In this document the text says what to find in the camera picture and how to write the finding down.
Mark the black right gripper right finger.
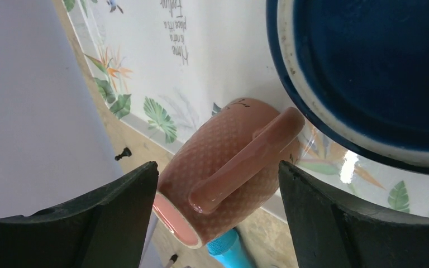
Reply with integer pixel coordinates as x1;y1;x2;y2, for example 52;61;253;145
279;161;429;267

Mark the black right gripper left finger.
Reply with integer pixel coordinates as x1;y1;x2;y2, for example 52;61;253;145
0;161;159;267

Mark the textured salmon mug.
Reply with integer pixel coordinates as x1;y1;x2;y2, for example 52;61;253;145
153;98;305;248

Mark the navy blue mug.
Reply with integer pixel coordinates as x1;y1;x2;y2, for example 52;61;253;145
266;1;429;175

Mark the black chess pawn far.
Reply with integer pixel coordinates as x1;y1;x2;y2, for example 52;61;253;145
115;147;132;161

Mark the floral white serving tray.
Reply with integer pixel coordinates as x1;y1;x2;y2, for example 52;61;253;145
62;1;429;217

